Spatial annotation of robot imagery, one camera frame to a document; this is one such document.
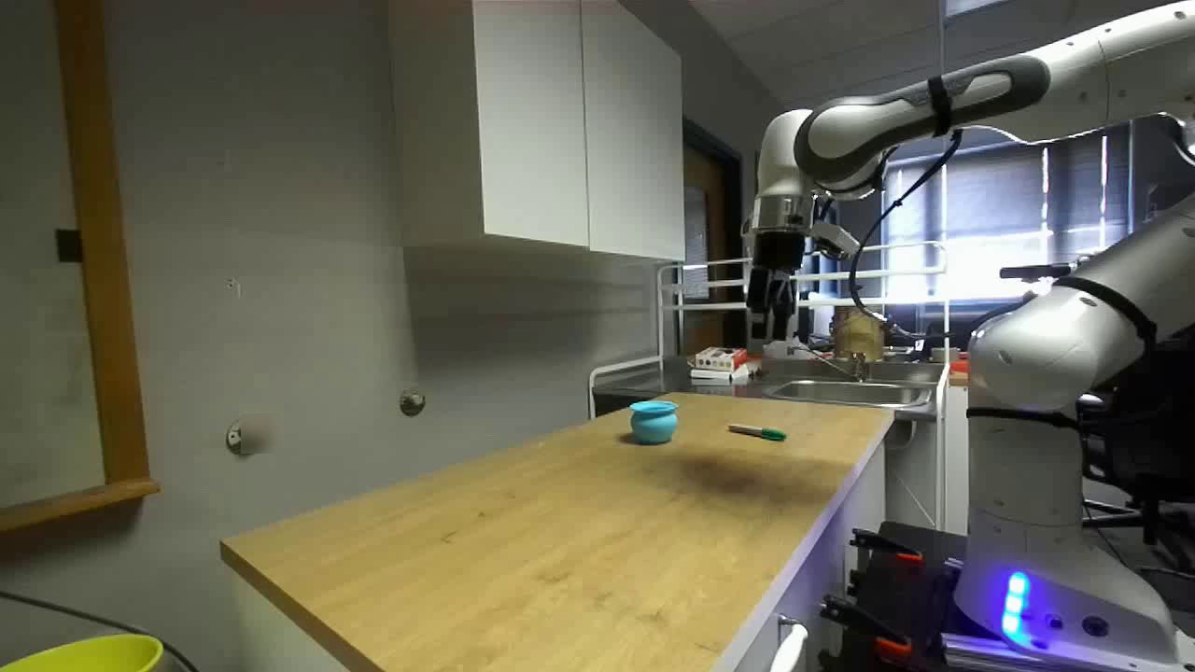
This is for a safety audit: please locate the white tube rail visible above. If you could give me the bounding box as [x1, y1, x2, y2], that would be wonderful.
[581, 349, 672, 422]

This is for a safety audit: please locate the metal sink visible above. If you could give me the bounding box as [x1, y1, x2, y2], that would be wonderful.
[749, 349, 943, 419]

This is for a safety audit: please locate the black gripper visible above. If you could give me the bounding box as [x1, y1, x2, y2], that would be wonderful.
[744, 229, 814, 348]

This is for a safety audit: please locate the yellow bowl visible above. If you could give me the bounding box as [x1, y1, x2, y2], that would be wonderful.
[0, 631, 167, 672]

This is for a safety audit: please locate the white wire rack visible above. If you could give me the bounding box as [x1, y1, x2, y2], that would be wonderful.
[652, 252, 956, 376]

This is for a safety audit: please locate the white counter base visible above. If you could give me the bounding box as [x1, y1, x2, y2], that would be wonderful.
[714, 438, 904, 672]

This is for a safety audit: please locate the brown bag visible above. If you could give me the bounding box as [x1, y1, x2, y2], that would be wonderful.
[829, 307, 892, 368]

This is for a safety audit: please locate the teal bowl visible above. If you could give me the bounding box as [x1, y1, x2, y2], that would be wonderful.
[625, 397, 685, 448]

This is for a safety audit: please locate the large metal wall knob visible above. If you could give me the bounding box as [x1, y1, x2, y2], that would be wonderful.
[224, 414, 272, 455]

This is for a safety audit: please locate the black floor cable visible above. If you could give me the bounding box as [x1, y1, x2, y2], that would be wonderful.
[0, 587, 202, 672]

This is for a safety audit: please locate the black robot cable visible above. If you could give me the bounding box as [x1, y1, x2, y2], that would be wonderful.
[845, 124, 966, 316]

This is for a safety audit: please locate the black clamp with orange tip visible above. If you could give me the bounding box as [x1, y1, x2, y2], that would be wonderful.
[819, 593, 927, 667]
[848, 527, 935, 573]

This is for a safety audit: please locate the wooden frame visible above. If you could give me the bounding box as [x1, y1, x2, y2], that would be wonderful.
[0, 0, 165, 536]

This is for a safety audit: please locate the white wall cabinet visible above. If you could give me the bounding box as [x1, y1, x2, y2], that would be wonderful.
[386, 0, 686, 264]

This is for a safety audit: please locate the dark wooden door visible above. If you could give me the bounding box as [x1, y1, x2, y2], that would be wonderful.
[681, 114, 748, 354]

